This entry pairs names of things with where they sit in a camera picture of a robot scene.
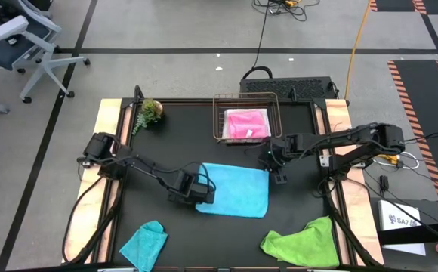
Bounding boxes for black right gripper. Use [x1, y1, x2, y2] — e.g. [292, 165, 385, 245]
[259, 138, 292, 185]

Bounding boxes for light blue microfiber towel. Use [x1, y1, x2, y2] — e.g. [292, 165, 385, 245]
[195, 162, 270, 219]

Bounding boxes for white waffle microfiber towel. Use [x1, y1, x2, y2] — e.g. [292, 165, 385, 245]
[221, 108, 273, 144]

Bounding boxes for green microfiber towel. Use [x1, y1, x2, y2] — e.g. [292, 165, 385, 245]
[259, 215, 341, 268]

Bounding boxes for teal microfiber towel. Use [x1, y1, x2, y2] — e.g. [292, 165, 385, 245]
[119, 219, 168, 272]

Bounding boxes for wooden side board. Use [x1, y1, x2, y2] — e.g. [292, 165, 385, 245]
[315, 98, 386, 266]
[60, 98, 133, 264]

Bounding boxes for black perforated computer case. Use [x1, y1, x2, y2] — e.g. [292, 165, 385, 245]
[240, 76, 336, 101]

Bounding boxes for small potted green plant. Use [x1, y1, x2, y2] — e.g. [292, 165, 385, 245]
[131, 97, 165, 136]

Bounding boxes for yellow plug adapter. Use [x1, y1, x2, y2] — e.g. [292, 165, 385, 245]
[377, 153, 400, 166]

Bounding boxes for white printed paper box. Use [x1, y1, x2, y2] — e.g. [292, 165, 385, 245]
[377, 199, 427, 257]

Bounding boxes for black metal beam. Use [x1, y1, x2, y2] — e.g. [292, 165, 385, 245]
[376, 220, 438, 246]

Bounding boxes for grey office chair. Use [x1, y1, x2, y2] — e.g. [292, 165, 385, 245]
[0, 0, 92, 104]

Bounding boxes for gold wire basket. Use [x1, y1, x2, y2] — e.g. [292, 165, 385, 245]
[212, 92, 284, 145]

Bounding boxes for black frame strut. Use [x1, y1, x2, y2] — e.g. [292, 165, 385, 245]
[326, 177, 381, 267]
[67, 177, 126, 265]

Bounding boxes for black hanging power cable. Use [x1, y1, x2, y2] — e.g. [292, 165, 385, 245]
[241, 0, 275, 81]

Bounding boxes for black frame post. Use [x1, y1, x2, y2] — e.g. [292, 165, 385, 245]
[133, 84, 147, 110]

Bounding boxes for white cable loop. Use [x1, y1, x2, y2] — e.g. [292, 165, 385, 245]
[396, 150, 421, 171]

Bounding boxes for black supply cable loop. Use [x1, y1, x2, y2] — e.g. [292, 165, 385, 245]
[60, 174, 109, 264]

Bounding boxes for yellow power cable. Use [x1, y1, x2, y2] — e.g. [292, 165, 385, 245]
[343, 0, 374, 100]

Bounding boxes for tangled floor cable bundle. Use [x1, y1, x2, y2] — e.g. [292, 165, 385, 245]
[252, 0, 321, 23]

